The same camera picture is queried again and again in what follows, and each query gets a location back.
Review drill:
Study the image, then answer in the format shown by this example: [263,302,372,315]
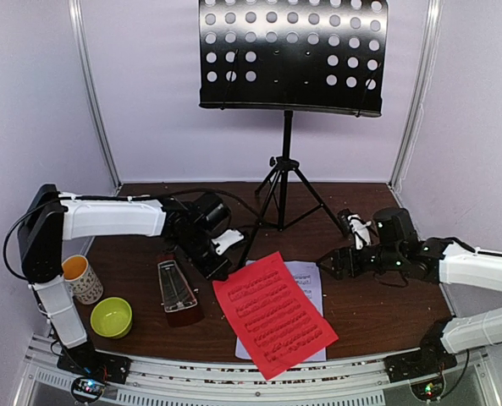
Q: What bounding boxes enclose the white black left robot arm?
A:
[18,184,244,376]

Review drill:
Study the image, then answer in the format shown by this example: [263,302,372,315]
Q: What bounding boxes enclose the patterned mug yellow inside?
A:
[62,255,104,305]

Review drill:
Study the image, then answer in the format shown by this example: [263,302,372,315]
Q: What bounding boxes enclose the aluminium front rail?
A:
[10,335,502,405]

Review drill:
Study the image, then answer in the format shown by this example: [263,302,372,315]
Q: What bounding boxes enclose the black perforated music stand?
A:
[197,0,385,275]

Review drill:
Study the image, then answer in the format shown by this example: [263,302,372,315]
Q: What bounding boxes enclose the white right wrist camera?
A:
[338,208,373,250]

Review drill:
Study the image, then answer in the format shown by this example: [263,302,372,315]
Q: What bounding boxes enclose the white sheet music page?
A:
[234,261,326,362]

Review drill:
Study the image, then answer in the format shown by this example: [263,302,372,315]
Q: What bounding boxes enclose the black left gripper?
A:
[174,229,233,281]

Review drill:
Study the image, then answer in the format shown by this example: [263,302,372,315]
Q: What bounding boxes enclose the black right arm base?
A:
[383,338,457,382]

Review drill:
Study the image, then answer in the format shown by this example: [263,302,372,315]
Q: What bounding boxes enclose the brown wooden metronome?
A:
[157,255,204,328]

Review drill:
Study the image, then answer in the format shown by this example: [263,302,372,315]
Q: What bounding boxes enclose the aluminium frame post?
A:
[389,0,444,195]
[68,0,122,189]

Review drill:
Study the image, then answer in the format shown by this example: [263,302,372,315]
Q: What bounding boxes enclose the right aluminium frame post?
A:
[389,0,444,195]

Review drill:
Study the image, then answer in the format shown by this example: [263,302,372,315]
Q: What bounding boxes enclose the red sheet music page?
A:
[212,252,339,381]

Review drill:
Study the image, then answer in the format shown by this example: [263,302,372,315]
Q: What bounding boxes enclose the left aluminium frame post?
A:
[68,0,122,189]

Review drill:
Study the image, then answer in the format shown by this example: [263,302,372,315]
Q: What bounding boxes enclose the lime green bowl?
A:
[90,297,133,339]

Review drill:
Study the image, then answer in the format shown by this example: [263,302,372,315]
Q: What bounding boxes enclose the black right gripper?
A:
[316,244,404,282]

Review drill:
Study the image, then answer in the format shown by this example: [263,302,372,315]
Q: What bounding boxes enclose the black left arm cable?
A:
[3,188,260,280]

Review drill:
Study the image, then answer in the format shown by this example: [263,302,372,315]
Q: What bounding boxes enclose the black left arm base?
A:
[57,348,131,384]

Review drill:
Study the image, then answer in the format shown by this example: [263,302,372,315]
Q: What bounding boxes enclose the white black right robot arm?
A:
[316,207,502,374]

